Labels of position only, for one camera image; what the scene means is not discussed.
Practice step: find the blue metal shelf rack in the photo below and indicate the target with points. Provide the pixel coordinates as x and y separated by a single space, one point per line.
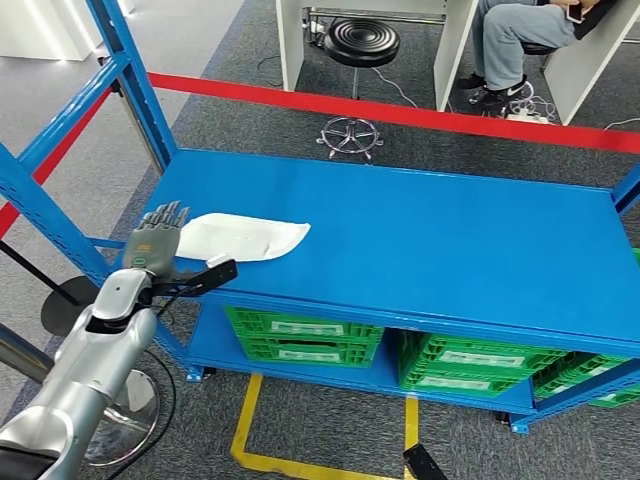
400 232

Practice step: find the white power strip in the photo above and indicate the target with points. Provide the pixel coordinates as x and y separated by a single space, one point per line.
527 118

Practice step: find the black round stool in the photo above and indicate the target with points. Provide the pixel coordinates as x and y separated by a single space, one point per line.
361 41

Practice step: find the green plastic crate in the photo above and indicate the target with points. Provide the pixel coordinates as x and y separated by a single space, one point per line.
430 351
260 354
415 383
560 376
250 321
620 397

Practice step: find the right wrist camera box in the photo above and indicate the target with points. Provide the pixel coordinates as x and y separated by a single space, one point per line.
423 464

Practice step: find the white desk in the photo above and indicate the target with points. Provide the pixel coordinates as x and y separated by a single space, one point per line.
583 66
292 45

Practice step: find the chrome stanchion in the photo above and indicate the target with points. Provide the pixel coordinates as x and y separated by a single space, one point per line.
143 134
143 397

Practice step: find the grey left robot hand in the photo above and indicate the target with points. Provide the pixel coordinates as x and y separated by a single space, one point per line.
150 248

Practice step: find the white curved plastic part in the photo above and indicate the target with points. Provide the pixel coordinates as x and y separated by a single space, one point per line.
240 237

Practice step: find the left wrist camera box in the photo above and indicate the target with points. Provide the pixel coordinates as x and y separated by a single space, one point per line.
200 279

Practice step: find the person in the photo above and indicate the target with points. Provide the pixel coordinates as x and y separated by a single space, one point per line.
510 40

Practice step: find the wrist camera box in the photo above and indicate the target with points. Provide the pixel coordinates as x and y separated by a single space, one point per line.
200 279
423 464

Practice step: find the red barrier belt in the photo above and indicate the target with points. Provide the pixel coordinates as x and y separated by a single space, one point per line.
70 140
400 112

